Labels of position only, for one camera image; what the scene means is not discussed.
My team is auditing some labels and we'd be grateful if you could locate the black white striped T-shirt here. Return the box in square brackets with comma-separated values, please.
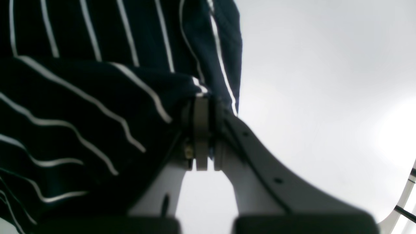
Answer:
[0, 0, 242, 234]

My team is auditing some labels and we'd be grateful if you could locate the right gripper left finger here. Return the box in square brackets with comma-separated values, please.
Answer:
[34, 98, 210, 234]

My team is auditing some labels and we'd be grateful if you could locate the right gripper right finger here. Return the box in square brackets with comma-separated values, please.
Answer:
[213, 101, 379, 234]

